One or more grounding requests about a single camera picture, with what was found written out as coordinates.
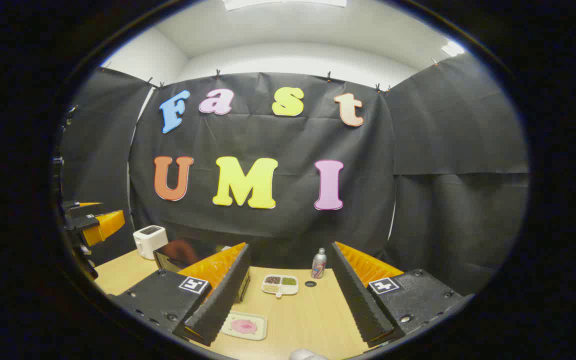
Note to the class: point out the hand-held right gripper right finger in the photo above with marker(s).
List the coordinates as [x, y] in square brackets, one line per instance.
[358, 295]

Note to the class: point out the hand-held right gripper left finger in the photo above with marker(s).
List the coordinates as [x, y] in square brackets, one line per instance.
[223, 300]

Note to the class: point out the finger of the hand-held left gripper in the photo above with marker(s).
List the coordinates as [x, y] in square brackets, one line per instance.
[105, 225]
[83, 207]

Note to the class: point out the pink meat slice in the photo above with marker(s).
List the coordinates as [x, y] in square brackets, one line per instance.
[244, 326]

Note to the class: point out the cream square plate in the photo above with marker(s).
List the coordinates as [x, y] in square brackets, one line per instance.
[262, 322]

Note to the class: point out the black electric oven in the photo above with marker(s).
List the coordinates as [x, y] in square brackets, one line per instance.
[178, 254]

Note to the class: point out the white toaster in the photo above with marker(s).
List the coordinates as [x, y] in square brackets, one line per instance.
[149, 241]

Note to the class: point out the silver printed bottle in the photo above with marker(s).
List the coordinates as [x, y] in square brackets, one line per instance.
[319, 266]

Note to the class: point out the white divided dish with grains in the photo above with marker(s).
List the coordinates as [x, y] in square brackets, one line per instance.
[280, 285]

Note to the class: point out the ceiling light panel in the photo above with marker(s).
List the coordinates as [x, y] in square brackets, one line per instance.
[283, 3]
[453, 48]

